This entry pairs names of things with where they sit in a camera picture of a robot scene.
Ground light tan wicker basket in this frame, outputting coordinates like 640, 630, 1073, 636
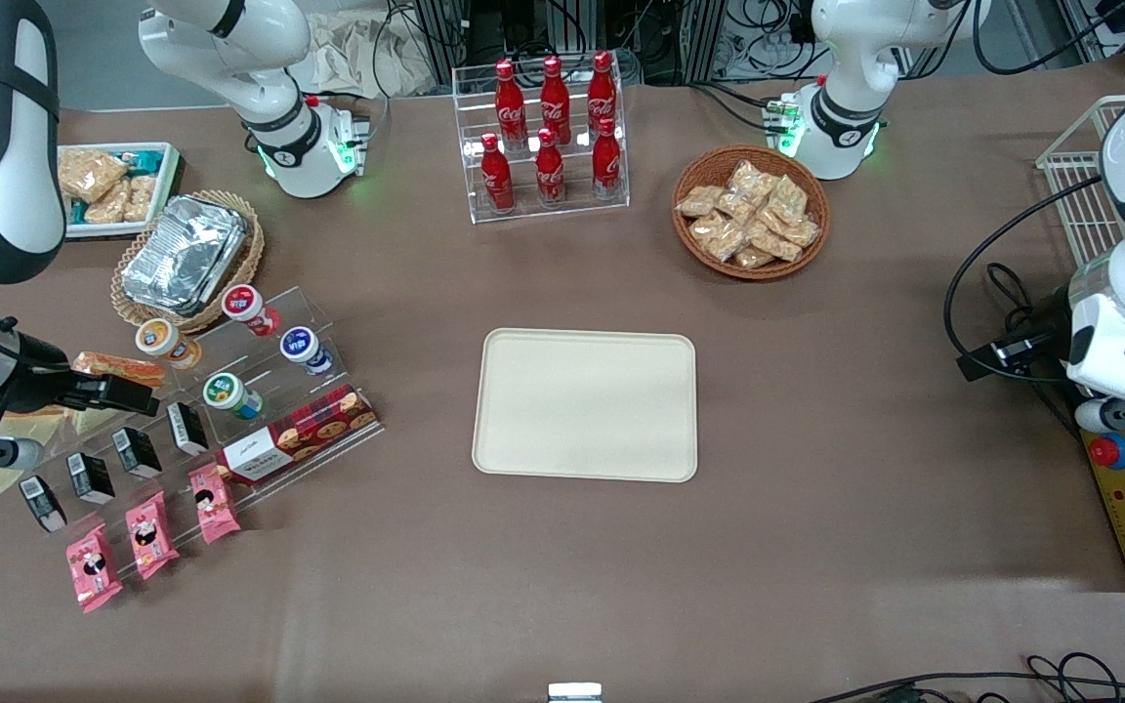
111, 190, 265, 335

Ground silver foil container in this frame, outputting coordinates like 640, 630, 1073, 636
121, 195, 249, 315

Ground red plaid cookie box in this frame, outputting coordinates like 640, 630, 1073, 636
218, 384, 380, 486

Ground black power cable with plug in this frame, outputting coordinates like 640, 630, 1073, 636
987, 262, 1071, 411

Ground orange filled wrapped sandwich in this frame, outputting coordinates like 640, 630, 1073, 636
72, 351, 166, 389

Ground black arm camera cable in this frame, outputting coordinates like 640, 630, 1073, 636
943, 174, 1105, 384

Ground orange lid yogurt cup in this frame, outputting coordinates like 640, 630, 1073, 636
135, 318, 202, 370

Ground black background cable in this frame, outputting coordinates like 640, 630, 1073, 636
973, 0, 1125, 77

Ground cream rectangular tray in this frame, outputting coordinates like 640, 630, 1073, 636
472, 328, 698, 483

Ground red cola bottle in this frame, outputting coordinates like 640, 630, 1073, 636
494, 59, 527, 149
587, 51, 618, 138
480, 133, 515, 214
540, 55, 571, 145
592, 117, 623, 201
535, 127, 566, 206

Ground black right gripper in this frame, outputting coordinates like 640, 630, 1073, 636
0, 337, 159, 416

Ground white rectangular snack bin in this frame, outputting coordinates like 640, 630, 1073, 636
57, 143, 183, 240

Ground red lid yogurt cup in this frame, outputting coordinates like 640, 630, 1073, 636
222, 284, 282, 338

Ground white wire rack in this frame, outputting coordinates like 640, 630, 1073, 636
1036, 95, 1125, 267

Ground black equipment rack with cables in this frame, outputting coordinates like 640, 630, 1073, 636
411, 0, 817, 89

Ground beige rice cracker bag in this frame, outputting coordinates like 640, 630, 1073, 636
59, 151, 129, 201
125, 174, 158, 224
84, 186, 131, 226

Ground pink snack packet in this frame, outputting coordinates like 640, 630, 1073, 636
125, 491, 181, 581
65, 523, 123, 614
188, 464, 242, 545

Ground crumpled beige paper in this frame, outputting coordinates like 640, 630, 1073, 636
289, 10, 437, 99

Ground green lid yogurt cup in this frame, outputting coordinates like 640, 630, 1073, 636
202, 372, 266, 421

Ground blue lid yogurt cup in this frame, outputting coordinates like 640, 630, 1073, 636
279, 326, 334, 378

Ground black floor cables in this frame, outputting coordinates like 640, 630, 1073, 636
807, 652, 1125, 703

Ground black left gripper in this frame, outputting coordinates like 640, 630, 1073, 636
958, 314, 1073, 384

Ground small black drink carton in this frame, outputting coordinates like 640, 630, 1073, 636
167, 401, 209, 457
20, 476, 67, 533
112, 427, 163, 479
67, 452, 116, 505

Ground clear acrylic bottle rack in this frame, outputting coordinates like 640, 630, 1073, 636
452, 54, 630, 226

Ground dark brown wicker basket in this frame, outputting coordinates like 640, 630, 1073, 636
672, 145, 831, 282

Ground clear acrylic tiered stand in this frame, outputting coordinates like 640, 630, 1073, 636
0, 285, 386, 567

